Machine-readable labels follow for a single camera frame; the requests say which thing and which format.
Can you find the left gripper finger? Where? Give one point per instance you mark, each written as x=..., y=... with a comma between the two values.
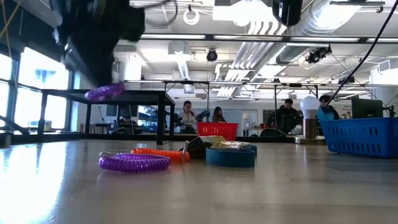
x=95, y=74
x=107, y=74

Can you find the purple coil wristband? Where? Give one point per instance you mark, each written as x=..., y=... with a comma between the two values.
x=133, y=163
x=104, y=91

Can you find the orange coil wristband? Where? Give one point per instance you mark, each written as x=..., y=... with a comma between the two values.
x=155, y=154

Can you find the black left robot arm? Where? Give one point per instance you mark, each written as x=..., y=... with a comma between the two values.
x=93, y=15

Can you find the black background robot arm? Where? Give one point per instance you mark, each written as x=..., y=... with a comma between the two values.
x=203, y=115

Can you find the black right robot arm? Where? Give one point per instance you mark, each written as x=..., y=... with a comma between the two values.
x=289, y=12

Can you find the black perforated metal shelf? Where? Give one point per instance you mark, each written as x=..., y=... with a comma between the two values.
x=124, y=96

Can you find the person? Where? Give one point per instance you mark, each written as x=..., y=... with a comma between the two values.
x=127, y=122
x=188, y=118
x=218, y=115
x=325, y=100
x=286, y=118

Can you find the long ceiling light bar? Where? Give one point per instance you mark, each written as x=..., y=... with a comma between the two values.
x=174, y=36

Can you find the black hanging ceiling lamp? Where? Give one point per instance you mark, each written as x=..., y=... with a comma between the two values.
x=212, y=55

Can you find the red plastic basket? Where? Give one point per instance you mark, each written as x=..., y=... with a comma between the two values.
x=217, y=130

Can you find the table lamp with white bulb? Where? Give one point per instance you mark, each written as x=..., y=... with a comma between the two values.
x=309, y=105

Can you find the blue plastic basket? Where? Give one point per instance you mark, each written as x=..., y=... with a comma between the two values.
x=360, y=140

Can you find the black computer monitor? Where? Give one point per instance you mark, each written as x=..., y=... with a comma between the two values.
x=367, y=108

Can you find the black aluminium table frame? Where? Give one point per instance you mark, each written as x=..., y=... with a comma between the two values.
x=46, y=137

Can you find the black background workstation frame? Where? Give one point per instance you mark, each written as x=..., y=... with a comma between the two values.
x=217, y=82

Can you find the black ceiling camera cluster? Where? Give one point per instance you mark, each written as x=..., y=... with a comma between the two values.
x=317, y=56

